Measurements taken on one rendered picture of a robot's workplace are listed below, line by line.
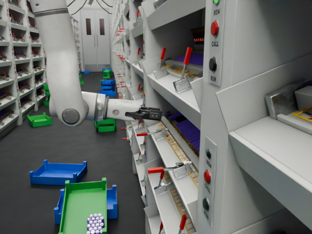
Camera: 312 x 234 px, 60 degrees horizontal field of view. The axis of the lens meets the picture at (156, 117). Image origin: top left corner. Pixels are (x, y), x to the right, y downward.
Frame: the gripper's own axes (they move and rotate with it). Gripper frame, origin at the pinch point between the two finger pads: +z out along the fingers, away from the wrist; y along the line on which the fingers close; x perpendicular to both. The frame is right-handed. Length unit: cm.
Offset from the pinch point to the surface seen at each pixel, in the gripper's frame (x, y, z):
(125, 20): -42, 155, -6
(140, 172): 47, 56, 9
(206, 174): -3, -51, -1
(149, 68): -13.2, 14.6, -1.4
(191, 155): 3.5, -25.7, 5.3
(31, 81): 40, 295, -111
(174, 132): 3.4, -7.5, 5.5
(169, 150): 7.3, -12.8, 3.4
